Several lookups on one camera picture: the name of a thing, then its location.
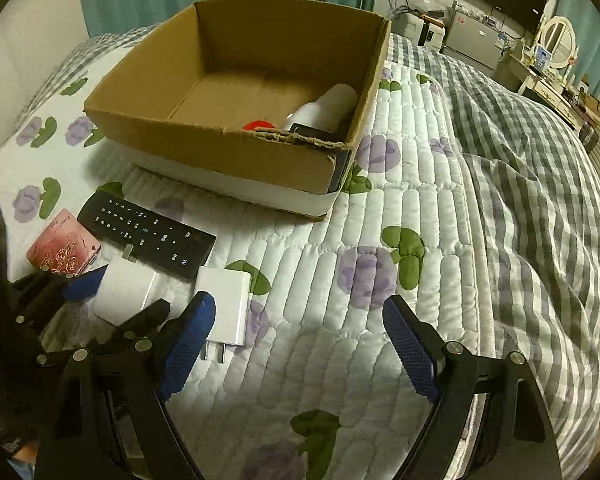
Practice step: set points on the white printer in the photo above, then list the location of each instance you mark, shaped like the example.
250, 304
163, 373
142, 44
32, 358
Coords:
420, 27

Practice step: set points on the pink rose-print box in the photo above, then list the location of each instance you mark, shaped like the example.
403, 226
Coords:
64, 252

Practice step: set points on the black flat device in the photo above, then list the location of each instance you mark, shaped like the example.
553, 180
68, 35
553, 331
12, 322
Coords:
311, 133

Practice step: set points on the oval white-framed mirror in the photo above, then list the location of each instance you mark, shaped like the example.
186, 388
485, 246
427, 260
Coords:
559, 42

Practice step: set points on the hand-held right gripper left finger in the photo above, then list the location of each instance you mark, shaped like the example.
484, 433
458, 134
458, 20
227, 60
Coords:
186, 347

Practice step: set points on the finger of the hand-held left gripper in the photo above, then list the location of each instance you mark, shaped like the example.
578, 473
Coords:
86, 283
145, 321

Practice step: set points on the white plastic bottle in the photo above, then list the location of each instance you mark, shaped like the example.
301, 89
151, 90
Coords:
325, 105

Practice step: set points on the white charger with prongs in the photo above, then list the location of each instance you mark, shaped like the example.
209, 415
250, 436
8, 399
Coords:
226, 305

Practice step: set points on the grey checkered blanket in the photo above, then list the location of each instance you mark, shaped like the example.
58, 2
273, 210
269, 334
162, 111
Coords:
540, 200

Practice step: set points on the red round lid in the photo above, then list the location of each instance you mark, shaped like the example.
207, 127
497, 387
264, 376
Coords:
258, 125

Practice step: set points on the white dressing table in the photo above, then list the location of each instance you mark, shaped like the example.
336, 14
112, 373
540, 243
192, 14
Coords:
555, 92

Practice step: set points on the grey small fridge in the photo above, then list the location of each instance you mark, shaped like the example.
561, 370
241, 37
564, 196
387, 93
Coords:
475, 37

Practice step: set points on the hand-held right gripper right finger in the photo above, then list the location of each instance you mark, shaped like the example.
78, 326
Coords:
411, 351

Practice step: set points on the cardboard box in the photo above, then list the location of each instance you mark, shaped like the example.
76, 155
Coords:
240, 110

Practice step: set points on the floral quilted bedspread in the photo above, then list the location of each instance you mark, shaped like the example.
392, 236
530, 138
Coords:
340, 280

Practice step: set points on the grey checkered cloth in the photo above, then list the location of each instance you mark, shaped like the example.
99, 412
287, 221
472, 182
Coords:
65, 67

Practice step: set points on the black remote control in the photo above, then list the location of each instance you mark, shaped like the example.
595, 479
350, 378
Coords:
147, 232

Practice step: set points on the white square charger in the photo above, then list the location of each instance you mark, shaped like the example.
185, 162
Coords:
125, 294

